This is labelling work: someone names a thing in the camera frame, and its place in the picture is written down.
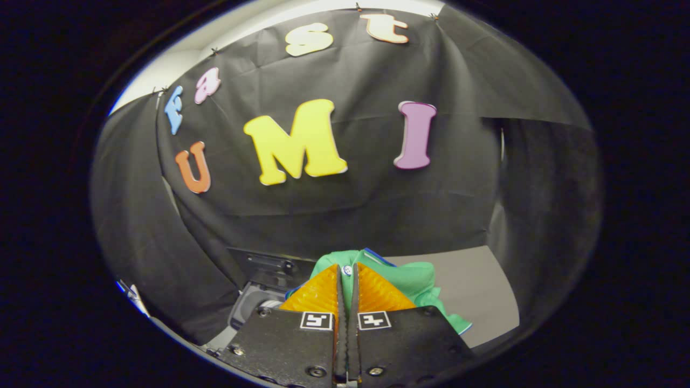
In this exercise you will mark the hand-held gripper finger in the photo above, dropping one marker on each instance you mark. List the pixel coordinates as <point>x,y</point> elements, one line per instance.
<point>340,345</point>
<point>353,345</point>

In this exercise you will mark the green polo shirt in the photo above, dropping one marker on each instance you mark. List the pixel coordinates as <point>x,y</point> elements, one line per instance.
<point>415,280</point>

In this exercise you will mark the grey washing machine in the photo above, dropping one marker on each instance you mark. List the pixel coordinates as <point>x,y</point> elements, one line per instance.
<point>253,303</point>

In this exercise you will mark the dark washing machine lid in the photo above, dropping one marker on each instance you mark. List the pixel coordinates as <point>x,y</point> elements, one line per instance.
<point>269,264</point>

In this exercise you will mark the beige cabinet with dark top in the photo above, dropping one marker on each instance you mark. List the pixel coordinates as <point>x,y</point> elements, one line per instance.
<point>474,291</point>

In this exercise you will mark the black backdrop cloth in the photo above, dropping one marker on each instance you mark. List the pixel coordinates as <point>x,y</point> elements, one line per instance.
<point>350,210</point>

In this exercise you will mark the white and blue object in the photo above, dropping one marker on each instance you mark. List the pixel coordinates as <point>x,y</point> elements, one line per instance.
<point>136,302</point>

